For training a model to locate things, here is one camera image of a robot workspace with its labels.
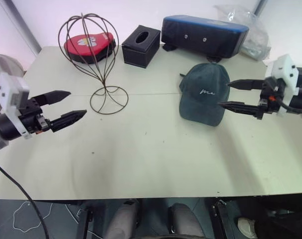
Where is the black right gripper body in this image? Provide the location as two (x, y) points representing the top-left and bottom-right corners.
(257, 77), (286, 115)

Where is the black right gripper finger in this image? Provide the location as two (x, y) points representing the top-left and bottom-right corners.
(227, 79), (266, 91)
(217, 101), (268, 121)

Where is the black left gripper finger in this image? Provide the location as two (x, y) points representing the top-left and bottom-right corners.
(32, 91), (72, 107)
(49, 110), (88, 133)

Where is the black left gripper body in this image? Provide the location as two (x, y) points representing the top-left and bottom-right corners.
(17, 98), (53, 135)

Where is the dark green baseball cap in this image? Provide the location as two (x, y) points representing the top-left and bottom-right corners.
(178, 62), (231, 127)

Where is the clear plastic bag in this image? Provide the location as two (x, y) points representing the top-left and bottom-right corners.
(213, 3), (272, 62)

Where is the red heart-shaped box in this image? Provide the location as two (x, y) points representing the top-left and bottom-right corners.
(63, 31), (117, 65)

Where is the black and blue case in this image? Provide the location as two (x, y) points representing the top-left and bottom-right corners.
(160, 14), (250, 63)

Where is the black leather tissue box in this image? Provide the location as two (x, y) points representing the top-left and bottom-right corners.
(121, 24), (161, 69)

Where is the white shoe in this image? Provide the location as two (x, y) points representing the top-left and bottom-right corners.
(237, 217), (258, 239)

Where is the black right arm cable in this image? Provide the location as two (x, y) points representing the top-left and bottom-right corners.
(275, 97), (302, 113)

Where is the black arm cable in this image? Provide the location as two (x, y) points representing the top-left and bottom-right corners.
(275, 97), (302, 113)
(0, 160), (50, 239)

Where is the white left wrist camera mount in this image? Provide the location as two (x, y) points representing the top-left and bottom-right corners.
(0, 72), (31, 139)

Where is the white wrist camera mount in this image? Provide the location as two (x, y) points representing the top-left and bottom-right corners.
(0, 72), (31, 139)
(266, 54), (300, 117)

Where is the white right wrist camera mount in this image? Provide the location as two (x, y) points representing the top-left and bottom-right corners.
(266, 54), (300, 117)

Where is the brown wire hat stand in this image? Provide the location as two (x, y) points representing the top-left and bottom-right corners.
(58, 13), (129, 115)

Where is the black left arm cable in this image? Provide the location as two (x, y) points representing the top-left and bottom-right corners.
(0, 160), (50, 239)

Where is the white thin floor cable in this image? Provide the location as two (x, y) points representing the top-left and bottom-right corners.
(12, 201), (79, 230)

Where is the black table leg bracket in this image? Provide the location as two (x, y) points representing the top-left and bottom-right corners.
(75, 201), (94, 239)
(211, 199), (232, 239)

